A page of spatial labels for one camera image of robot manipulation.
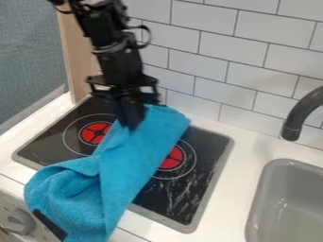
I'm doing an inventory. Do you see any toy sink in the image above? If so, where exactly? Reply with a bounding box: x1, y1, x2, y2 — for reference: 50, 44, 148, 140
243, 158, 323, 242

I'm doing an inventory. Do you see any toy stove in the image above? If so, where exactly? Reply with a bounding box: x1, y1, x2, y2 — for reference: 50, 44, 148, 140
11, 95, 236, 234

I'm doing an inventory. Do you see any tap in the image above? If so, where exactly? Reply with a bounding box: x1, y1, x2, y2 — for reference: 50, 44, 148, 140
280, 85, 323, 142

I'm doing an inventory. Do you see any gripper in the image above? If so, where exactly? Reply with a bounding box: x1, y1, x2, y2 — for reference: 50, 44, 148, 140
85, 46, 161, 131

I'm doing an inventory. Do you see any blue cloth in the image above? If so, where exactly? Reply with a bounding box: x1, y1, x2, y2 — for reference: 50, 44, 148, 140
23, 104, 194, 242

